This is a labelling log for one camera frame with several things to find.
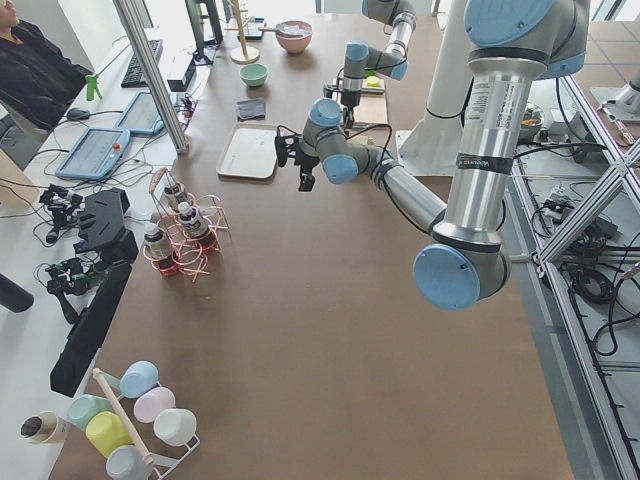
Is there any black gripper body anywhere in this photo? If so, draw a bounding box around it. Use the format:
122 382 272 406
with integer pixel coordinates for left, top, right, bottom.
274 125 318 175
323 84 361 108

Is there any bread slice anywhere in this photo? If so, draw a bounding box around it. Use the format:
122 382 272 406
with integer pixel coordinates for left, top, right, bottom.
348 135 375 146

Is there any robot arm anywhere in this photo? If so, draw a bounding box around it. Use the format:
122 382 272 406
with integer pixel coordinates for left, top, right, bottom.
274 1 589 310
323 0 417 129

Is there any cream rabbit tray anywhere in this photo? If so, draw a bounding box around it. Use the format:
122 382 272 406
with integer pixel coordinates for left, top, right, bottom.
216 122 277 180

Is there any steel muddler tool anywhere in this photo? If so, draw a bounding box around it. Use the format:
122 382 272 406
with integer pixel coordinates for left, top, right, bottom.
361 86 386 95

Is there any wooden cutting board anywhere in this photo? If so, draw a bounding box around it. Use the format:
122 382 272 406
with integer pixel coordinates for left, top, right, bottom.
339 77 388 129

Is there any half lemon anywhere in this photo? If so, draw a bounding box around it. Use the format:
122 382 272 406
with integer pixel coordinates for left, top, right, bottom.
366 75 382 88

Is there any grey folded cloth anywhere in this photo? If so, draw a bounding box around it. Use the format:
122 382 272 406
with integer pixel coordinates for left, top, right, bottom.
236 98 266 121

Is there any mint green bowl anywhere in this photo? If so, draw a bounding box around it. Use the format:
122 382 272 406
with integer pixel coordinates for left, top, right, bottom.
239 63 268 88

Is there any pink bowl with ice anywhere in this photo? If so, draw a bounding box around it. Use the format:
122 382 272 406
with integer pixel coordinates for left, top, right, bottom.
276 20 313 54

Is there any wooden mug tree stand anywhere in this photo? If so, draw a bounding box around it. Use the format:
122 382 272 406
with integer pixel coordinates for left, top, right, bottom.
225 0 260 65

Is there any metal ice scoop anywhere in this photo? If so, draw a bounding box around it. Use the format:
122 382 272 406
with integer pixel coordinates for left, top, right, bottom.
258 23 306 38

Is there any tea bottle two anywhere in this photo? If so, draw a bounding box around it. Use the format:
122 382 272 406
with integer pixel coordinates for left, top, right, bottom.
178 203 207 239

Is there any tea bottle one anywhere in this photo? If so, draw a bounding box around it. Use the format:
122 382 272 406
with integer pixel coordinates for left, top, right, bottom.
163 183 189 212

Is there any teach pendant far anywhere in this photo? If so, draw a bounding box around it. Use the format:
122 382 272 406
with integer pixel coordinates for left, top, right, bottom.
114 91 164 137

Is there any teach pendant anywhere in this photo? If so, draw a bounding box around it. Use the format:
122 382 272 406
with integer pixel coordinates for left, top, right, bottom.
54 128 131 180
114 91 164 137

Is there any tea bottle three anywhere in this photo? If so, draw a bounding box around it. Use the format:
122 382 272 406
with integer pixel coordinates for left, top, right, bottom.
144 222 174 274

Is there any black keyboard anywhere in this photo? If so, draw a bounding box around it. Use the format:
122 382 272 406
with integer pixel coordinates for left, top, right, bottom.
120 39 163 88

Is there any teach pendant near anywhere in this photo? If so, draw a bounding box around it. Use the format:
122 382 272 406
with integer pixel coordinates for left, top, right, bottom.
54 128 131 180

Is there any seated person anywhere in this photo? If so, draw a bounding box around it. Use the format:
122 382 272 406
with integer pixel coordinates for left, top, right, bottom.
1 1 92 131

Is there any blue cup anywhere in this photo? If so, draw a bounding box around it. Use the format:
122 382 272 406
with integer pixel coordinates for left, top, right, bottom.
120 360 159 399

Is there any pink cup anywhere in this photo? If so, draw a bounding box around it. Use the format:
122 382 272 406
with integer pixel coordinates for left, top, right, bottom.
133 386 176 423

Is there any white cup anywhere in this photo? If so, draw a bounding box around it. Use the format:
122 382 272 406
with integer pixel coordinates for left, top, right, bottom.
153 408 197 447

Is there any white cup rack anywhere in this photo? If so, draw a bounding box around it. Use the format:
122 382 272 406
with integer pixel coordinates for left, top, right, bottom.
92 368 201 479

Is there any mint cup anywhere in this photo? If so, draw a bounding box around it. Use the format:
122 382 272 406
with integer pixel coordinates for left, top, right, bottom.
67 394 113 432

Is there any yellow cup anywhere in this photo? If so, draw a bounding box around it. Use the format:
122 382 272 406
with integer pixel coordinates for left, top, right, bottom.
85 411 133 458

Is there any grey cup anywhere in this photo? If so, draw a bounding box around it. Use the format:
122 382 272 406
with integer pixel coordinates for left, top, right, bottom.
106 445 153 480

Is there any paper cup with metal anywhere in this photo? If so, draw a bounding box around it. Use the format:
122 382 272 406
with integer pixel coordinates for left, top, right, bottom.
20 411 69 444

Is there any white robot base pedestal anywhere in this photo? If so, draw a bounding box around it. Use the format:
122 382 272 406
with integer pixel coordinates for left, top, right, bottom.
398 0 473 176

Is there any copper wire bottle rack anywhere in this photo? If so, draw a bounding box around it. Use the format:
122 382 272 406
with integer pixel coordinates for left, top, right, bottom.
142 167 230 282

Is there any aluminium frame post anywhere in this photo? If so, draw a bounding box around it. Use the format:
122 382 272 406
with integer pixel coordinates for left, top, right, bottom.
113 0 189 155

